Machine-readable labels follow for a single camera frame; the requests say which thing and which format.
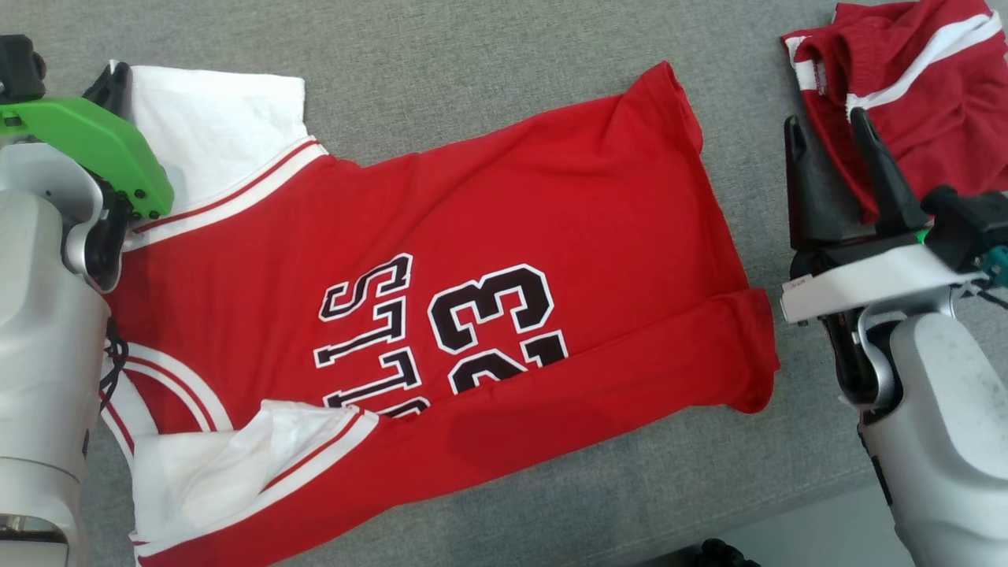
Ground red jersey with white sleeves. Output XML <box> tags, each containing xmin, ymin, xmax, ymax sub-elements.
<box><xmin>98</xmin><ymin>61</ymin><xmax>780</xmax><ymax>567</ymax></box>

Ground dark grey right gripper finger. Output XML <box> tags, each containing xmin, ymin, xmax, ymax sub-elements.
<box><xmin>849</xmin><ymin>108</ymin><xmax>930</xmax><ymax>237</ymax></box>
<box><xmin>785</xmin><ymin>116</ymin><xmax>855</xmax><ymax>251</ymax></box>

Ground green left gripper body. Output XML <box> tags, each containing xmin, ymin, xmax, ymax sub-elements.
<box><xmin>0</xmin><ymin>96</ymin><xmax>176</xmax><ymax>221</ymax></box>

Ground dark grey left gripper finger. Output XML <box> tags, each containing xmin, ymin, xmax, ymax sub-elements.
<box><xmin>81</xmin><ymin>61</ymin><xmax>133</xmax><ymax>115</ymax></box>

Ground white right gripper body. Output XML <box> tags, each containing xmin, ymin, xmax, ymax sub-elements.
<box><xmin>780</xmin><ymin>228</ymin><xmax>985</xmax><ymax>325</ymax></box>

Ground red shorts with white stripe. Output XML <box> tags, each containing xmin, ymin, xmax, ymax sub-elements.
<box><xmin>781</xmin><ymin>0</ymin><xmax>1008</xmax><ymax>224</ymax></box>

